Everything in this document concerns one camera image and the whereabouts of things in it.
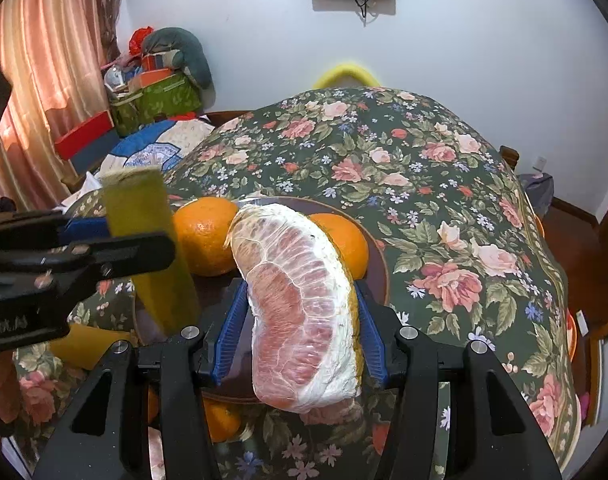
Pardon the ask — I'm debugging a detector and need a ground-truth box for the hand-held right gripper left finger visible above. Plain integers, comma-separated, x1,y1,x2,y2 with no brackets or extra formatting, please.
31,278,251,480

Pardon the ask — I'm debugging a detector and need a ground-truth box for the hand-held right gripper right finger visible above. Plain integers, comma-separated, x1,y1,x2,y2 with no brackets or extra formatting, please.
354,281,577,480

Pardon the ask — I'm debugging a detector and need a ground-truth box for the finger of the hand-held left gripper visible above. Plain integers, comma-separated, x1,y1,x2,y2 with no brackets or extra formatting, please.
0,231,177,289
0,210,111,251

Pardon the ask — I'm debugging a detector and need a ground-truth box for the yellow-green sugarcane piece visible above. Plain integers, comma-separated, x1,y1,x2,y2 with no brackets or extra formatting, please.
100,167,201,336
49,326,137,372

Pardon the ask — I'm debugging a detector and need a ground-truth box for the orange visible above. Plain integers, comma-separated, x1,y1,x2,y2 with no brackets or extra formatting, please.
171,197,241,277
202,397,243,443
309,212,370,281

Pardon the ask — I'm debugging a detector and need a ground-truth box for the pink peeled pomelo piece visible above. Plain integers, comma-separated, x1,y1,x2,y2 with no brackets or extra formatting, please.
225,202,365,413

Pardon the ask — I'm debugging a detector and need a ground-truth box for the dark brown plate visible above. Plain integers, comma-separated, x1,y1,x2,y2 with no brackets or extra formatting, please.
133,197,391,406

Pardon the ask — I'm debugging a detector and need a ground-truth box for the red flat box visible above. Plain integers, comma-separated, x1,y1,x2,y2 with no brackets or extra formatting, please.
54,110,121,173

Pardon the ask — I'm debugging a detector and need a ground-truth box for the blue and white quilt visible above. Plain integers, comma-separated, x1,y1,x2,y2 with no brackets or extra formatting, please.
104,117,217,171

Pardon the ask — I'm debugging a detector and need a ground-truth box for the green floral storage box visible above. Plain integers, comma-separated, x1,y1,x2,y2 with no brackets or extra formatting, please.
109,72,203,133

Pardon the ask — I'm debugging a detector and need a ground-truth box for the orange cardboard box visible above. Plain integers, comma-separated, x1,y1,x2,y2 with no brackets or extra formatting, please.
134,67,178,92

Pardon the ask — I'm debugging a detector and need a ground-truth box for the pink curtain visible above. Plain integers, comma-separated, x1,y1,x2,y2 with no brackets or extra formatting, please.
0,0,128,211

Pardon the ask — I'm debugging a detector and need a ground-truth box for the floral blanket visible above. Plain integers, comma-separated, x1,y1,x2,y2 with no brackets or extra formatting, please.
0,85,580,480

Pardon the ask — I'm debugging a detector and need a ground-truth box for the red plastic bag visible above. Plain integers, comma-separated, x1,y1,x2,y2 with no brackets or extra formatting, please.
129,26,157,56

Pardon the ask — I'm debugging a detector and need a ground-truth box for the grey plush toy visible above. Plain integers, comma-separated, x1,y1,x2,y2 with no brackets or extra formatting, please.
143,27,214,90

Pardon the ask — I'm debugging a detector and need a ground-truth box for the grey bag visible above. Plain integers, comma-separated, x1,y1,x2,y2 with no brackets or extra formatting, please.
516,172,555,218

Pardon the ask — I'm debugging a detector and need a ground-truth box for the black cable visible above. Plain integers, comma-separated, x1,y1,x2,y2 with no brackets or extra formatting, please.
351,0,381,22

